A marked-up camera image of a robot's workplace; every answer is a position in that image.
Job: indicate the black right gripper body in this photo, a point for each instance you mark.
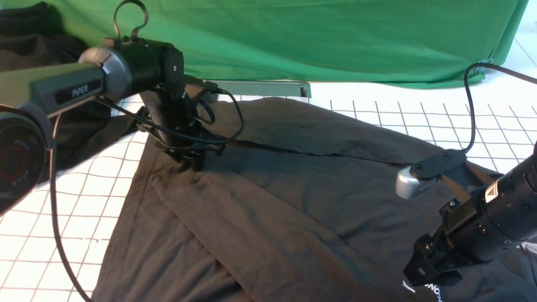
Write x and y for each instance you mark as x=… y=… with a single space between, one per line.
x=433 y=261

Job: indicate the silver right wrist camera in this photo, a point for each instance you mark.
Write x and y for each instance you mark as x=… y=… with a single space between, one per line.
x=417 y=178

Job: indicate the gray long sleeve shirt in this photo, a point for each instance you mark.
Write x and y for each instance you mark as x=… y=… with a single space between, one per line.
x=302 y=209

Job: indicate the green backdrop cloth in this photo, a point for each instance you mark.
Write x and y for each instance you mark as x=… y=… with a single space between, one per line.
x=418 y=44

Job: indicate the silver binder clip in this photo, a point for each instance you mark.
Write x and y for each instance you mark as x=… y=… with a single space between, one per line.
x=484 y=66

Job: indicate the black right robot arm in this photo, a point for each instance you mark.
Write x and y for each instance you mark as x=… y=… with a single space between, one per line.
x=485 y=218

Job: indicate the white grid table mat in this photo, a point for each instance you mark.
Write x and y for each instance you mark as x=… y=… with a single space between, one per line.
x=91 y=196

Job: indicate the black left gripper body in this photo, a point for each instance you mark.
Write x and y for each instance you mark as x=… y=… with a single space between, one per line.
x=185 y=139

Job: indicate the black crumpled garment pile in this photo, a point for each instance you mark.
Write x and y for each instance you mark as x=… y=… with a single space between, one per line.
x=53 y=73

